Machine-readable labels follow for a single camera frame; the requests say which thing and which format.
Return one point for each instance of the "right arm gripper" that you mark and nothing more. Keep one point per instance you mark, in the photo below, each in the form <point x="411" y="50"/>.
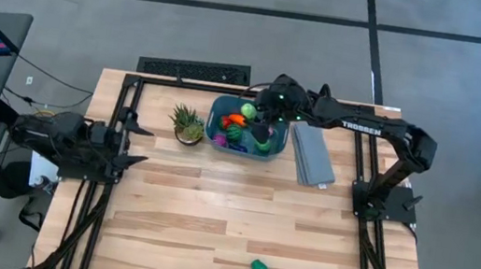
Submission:
<point x="285" y="98"/>

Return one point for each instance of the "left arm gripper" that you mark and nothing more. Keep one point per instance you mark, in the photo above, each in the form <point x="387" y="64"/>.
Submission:
<point x="107" y="144"/>

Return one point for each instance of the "peach toy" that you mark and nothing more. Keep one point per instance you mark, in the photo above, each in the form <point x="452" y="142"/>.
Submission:
<point x="271" y="131"/>

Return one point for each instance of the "light green pear toy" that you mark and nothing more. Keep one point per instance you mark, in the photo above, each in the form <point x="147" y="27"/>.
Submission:
<point x="262" y="146"/>

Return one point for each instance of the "light green cabbage toy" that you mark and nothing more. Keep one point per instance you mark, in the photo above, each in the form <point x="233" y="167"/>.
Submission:
<point x="248" y="111"/>

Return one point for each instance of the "striped watermelon toy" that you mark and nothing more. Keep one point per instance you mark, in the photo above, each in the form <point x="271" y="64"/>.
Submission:
<point x="234" y="133"/>

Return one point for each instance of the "purple eggplant toy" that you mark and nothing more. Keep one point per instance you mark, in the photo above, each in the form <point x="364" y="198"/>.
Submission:
<point x="238" y="147"/>

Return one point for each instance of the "magenta striped toy fruit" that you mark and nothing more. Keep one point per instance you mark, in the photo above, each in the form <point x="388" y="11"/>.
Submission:
<point x="220" y="139"/>

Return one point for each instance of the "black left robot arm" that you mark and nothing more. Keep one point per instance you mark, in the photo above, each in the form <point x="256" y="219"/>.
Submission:
<point x="56" y="137"/>

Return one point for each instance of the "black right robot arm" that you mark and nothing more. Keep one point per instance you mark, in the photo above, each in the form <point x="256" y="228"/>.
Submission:
<point x="364" y="126"/>

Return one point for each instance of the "teal plastic bin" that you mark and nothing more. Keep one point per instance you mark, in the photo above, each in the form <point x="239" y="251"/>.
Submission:
<point x="214" y="121"/>

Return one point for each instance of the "grey folded towel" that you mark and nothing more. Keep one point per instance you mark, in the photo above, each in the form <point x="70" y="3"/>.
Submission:
<point x="313" y="156"/>

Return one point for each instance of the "potted succulent plant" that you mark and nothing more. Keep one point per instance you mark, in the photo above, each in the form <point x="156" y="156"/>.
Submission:
<point x="187" y="124"/>

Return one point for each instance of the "white paper sheet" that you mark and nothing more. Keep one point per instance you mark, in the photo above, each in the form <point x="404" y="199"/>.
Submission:
<point x="42" y="170"/>

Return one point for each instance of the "white floor outlet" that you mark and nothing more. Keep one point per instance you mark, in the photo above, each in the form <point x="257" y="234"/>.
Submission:
<point x="29" y="80"/>

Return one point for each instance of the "black aluminium table frame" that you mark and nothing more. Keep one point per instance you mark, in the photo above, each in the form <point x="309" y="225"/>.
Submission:
<point x="204" y="87"/>

